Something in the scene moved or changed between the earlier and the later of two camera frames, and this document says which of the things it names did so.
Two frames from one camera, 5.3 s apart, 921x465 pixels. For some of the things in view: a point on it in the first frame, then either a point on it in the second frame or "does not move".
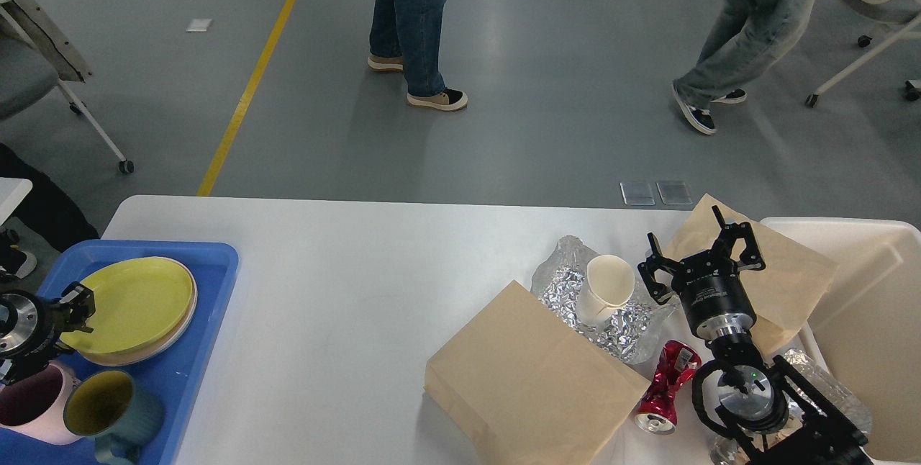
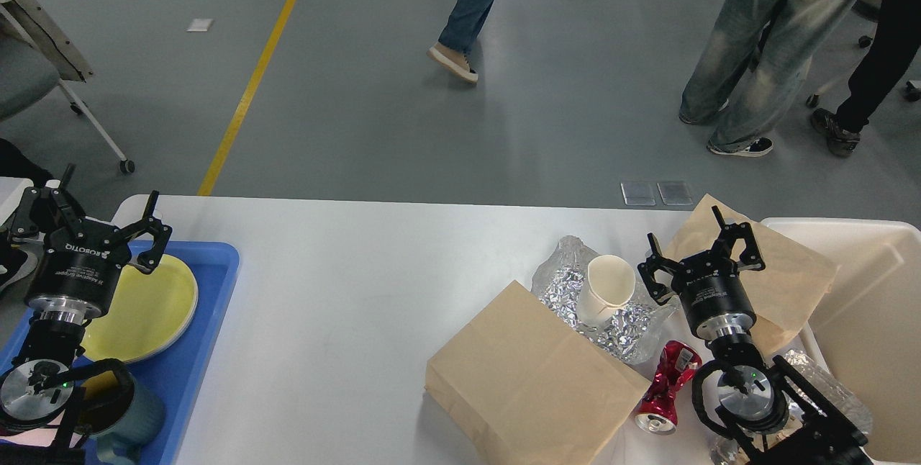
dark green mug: x=119 y=414 does not move
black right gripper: x=713 y=299 does not move
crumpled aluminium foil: x=632 y=331 does not move
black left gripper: x=30 y=326 -> x=79 y=262
